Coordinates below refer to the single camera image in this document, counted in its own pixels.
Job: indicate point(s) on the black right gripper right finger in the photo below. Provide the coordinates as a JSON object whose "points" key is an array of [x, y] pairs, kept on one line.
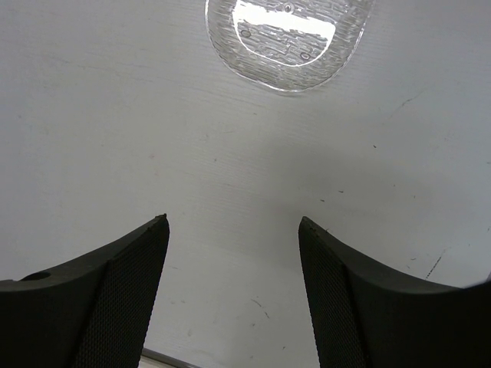
{"points": [[366, 314]]}

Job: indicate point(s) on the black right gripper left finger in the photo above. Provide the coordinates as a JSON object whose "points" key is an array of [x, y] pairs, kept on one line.
{"points": [[92, 311]]}

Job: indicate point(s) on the clear textured glass plate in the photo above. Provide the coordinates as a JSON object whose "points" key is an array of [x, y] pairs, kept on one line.
{"points": [[288, 46]]}

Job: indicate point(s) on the front aluminium rail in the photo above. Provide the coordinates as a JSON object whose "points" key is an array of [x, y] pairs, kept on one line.
{"points": [[164, 360]]}

